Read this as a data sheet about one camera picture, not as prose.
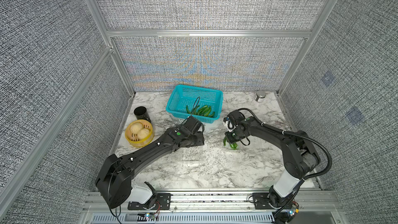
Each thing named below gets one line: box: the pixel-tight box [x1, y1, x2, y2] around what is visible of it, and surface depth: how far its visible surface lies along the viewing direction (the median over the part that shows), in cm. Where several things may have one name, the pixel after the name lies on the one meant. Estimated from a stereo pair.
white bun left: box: [130, 122, 144, 135], surface depth 95 cm
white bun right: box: [137, 128, 150, 140], surface depth 92 cm
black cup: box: [133, 105, 152, 124], surface depth 100 cm
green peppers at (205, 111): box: [186, 105, 216, 118], surface depth 108 cm
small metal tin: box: [254, 90, 266, 103], surface depth 115 cm
